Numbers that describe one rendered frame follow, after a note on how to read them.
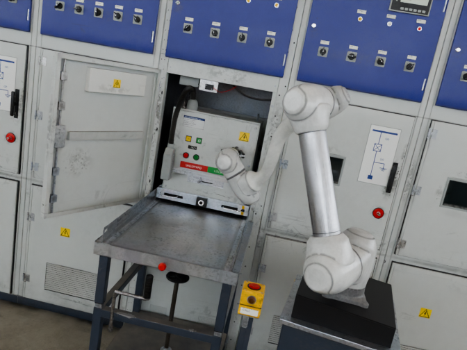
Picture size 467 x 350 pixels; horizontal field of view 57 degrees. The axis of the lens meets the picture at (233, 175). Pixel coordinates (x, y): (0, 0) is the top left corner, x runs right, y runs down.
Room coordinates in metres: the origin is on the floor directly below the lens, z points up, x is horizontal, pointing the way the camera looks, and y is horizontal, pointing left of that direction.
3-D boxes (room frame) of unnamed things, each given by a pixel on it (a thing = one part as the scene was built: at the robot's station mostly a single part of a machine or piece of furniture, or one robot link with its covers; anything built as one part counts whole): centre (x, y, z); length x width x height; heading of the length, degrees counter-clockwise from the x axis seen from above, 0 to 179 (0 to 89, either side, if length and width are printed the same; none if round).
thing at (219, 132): (2.37, 0.15, 1.15); 0.48 x 0.01 x 0.48; 84
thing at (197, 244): (1.99, 0.18, 0.82); 0.68 x 0.62 x 0.06; 175
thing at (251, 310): (1.43, -0.15, 0.85); 0.08 x 0.08 x 0.10; 85
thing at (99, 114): (2.12, 0.67, 1.21); 0.63 x 0.07 x 0.74; 148
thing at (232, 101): (2.72, 0.12, 1.18); 0.78 x 0.69 x 0.79; 175
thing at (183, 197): (2.38, 0.15, 0.89); 0.54 x 0.05 x 0.06; 84
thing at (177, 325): (1.99, 0.18, 0.46); 0.64 x 0.58 x 0.66; 175
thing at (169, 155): (2.32, 0.36, 1.09); 0.08 x 0.05 x 0.17; 174
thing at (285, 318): (1.67, -0.55, 0.74); 0.46 x 0.46 x 0.02; 75
